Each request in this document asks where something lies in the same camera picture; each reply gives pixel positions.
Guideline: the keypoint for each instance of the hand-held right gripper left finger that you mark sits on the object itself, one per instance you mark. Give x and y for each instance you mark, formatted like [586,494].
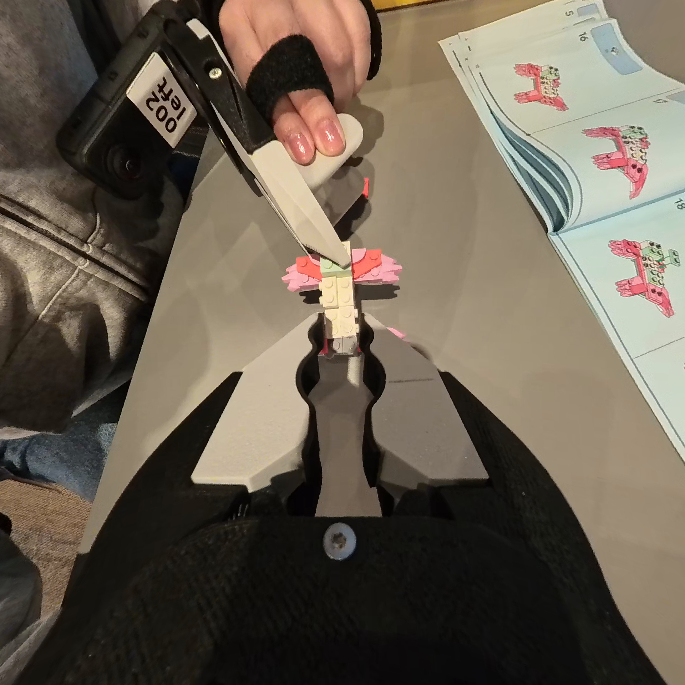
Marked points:
[251,428]

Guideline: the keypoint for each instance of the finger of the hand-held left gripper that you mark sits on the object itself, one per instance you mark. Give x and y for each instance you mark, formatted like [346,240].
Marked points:
[273,203]
[305,208]

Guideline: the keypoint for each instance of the pink brick animal model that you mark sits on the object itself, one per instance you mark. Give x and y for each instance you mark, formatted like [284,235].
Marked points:
[340,299]

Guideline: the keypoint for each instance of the open light blue instruction booklet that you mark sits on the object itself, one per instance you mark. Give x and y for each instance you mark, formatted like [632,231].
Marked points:
[615,187]

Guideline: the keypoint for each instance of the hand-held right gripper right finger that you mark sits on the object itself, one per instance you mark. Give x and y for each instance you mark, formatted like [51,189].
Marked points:
[428,433]

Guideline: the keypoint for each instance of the person's grey hoodie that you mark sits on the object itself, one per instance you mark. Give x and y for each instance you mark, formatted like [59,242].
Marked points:
[64,241]

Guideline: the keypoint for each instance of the grey desk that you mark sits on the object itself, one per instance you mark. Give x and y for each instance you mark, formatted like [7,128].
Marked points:
[481,321]

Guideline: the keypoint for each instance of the person's blue jeans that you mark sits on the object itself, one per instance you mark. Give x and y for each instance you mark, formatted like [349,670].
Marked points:
[48,444]

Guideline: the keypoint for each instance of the person's left hand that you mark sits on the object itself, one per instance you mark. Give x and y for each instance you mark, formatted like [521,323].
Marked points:
[299,32]

